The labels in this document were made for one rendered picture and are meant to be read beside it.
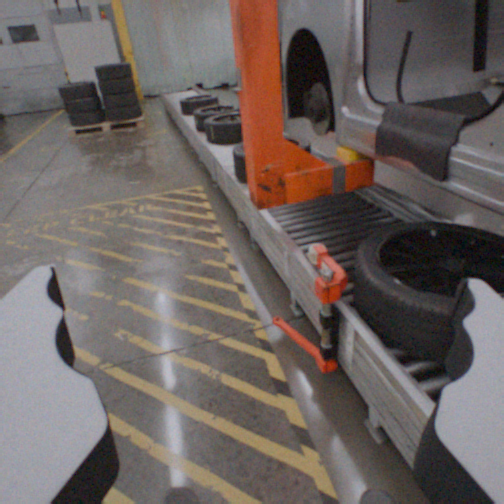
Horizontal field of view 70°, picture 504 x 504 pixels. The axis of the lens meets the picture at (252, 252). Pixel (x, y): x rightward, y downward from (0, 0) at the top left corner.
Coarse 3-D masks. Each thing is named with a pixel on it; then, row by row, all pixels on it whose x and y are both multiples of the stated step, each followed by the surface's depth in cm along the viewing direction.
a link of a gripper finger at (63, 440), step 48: (48, 288) 10; (0, 336) 8; (48, 336) 8; (0, 384) 7; (48, 384) 7; (0, 432) 6; (48, 432) 6; (96, 432) 6; (0, 480) 6; (48, 480) 6; (96, 480) 6
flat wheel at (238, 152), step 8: (288, 136) 322; (296, 136) 320; (240, 144) 314; (296, 144) 309; (304, 144) 295; (232, 152) 300; (240, 152) 292; (240, 160) 289; (240, 168) 293; (240, 176) 298
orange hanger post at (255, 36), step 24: (240, 0) 142; (264, 0) 145; (240, 24) 147; (264, 24) 149; (240, 48) 154; (264, 48) 153; (240, 72) 161; (264, 72) 157; (240, 96) 171; (264, 96) 162; (264, 120) 167; (264, 144) 172; (264, 168) 178; (264, 192) 184
